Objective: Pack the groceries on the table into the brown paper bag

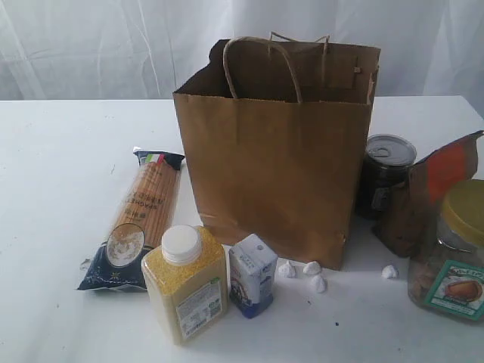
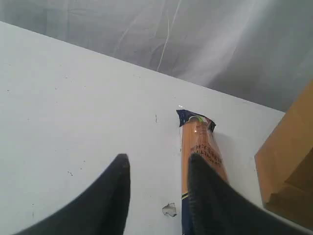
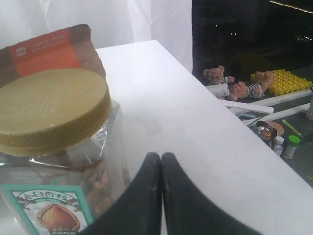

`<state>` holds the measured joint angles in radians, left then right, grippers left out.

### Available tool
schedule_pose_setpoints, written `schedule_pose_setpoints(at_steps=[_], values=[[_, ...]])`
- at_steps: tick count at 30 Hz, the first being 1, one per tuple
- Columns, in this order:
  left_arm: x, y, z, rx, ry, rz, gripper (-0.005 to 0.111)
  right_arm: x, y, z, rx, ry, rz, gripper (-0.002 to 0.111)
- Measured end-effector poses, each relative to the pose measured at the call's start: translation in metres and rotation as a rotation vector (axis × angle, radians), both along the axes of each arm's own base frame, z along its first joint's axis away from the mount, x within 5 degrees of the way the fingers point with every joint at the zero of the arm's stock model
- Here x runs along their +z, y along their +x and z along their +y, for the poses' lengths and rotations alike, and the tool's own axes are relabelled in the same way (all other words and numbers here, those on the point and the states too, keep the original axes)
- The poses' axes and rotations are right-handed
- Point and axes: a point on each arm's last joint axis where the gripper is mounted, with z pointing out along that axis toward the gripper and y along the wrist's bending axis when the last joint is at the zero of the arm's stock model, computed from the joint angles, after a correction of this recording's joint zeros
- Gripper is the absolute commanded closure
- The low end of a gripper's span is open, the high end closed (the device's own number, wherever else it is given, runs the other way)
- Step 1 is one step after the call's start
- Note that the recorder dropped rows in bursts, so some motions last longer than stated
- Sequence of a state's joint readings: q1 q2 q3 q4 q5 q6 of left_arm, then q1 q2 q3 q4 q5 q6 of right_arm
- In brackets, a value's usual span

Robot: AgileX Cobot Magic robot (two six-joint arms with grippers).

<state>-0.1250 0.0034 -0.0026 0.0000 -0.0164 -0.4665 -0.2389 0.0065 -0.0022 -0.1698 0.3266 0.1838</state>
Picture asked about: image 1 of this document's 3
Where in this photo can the brown paper shopping bag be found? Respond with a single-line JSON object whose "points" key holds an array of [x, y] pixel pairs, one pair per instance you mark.
{"points": [[274, 133]]}

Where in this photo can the yellow millet bottle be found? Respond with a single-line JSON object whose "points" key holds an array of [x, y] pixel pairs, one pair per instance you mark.
{"points": [[186, 279]]}

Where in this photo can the dark can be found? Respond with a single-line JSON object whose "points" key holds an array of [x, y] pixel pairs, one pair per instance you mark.
{"points": [[386, 163]]}

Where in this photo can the brown kraft pouch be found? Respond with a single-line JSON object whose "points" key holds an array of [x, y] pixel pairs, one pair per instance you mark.
{"points": [[414, 203]]}

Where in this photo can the glass nut jar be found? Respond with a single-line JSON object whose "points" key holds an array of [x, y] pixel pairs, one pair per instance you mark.
{"points": [[447, 274]]}

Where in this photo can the small white blue milk carton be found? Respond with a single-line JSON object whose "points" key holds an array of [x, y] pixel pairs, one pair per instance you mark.
{"points": [[252, 273]]}

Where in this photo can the white garlic clove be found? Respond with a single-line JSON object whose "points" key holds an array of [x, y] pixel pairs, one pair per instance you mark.
{"points": [[287, 270], [318, 284], [390, 272], [312, 268]]}

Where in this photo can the spaghetti pack, blue ends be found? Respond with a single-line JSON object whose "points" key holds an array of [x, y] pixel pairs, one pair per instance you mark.
{"points": [[144, 214]]}

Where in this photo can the torn clear plastic scrap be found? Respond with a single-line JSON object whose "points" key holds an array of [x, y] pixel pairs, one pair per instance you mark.
{"points": [[85, 265]]}

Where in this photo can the white backdrop curtain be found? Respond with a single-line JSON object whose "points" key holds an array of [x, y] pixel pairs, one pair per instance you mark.
{"points": [[146, 49]]}

